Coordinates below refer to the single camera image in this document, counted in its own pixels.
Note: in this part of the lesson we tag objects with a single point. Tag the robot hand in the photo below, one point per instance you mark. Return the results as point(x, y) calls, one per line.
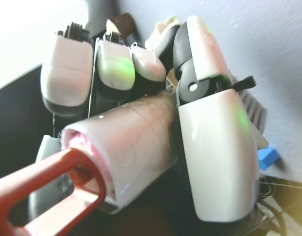
point(215, 147)

